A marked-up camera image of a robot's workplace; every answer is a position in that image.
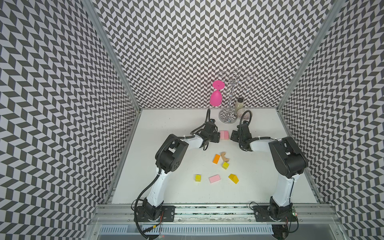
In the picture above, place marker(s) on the orange block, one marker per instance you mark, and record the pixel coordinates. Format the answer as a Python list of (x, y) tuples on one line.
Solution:
[(216, 159)]

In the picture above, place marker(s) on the spice jar black lid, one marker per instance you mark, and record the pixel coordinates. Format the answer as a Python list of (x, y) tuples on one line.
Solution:
[(239, 103)]

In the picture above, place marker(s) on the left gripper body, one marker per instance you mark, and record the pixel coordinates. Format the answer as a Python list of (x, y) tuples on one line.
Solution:
[(215, 137)]

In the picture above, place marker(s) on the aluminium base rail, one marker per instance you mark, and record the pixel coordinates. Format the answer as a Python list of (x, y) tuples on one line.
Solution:
[(217, 221)]

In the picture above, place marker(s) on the pink plastic wine glass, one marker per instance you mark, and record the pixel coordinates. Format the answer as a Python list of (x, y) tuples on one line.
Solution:
[(217, 97)]

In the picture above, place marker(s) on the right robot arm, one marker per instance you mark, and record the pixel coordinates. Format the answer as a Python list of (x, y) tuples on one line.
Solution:
[(289, 162)]

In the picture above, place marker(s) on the natural wood arch block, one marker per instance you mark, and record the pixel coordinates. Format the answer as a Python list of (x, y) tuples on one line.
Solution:
[(224, 158)]

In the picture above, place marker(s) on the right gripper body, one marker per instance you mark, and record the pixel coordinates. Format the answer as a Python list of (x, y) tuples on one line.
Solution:
[(235, 136)]

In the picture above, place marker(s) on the pink striped bowl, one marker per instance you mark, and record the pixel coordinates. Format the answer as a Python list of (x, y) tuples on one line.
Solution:
[(241, 113)]

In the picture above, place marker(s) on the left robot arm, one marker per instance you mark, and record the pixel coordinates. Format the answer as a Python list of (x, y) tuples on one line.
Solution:
[(149, 204)]

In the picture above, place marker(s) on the yellow cube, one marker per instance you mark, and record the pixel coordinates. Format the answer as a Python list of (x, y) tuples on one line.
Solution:
[(198, 178), (225, 165)]

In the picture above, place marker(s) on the yellow wedge block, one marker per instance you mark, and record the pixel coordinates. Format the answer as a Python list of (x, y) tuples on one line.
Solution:
[(234, 178)]

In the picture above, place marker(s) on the chrome glass holder stand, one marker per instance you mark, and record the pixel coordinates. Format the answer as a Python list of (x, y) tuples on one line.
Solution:
[(228, 115)]

